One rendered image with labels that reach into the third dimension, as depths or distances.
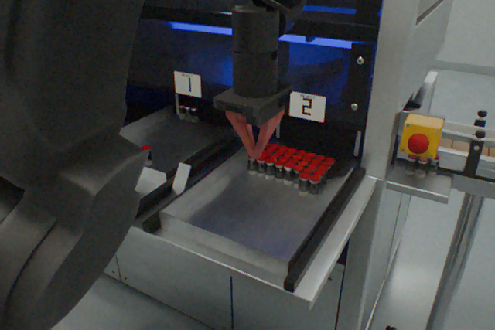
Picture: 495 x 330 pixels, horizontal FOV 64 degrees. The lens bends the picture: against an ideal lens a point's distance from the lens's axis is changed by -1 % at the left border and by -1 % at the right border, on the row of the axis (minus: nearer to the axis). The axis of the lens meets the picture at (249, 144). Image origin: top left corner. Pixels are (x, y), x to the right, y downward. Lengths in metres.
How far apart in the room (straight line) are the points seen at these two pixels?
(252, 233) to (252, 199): 0.11
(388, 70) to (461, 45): 4.67
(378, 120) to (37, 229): 0.78
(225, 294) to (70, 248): 1.28
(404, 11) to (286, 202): 0.43
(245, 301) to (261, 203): 0.64
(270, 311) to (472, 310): 0.96
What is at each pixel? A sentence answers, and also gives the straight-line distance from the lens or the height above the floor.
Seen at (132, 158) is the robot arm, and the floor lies 1.27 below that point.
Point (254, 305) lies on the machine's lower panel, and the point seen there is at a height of 0.31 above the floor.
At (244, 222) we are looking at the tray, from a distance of 0.77.
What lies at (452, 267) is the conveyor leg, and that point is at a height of 0.59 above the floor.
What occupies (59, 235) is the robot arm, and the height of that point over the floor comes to 1.25.
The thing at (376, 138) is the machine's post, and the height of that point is 0.98.
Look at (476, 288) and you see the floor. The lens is 2.12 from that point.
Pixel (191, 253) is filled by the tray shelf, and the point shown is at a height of 0.88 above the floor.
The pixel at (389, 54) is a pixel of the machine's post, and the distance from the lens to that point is 0.85.
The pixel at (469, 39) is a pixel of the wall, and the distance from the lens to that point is 5.50.
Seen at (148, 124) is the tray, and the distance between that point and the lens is 1.19.
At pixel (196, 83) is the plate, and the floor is 1.03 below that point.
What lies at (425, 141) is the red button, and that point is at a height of 1.01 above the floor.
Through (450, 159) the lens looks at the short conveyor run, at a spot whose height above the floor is 0.91.
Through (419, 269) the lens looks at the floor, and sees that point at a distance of 2.11.
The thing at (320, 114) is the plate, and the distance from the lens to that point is 0.92.
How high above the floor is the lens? 1.35
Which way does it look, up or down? 26 degrees down
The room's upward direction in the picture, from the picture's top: straight up
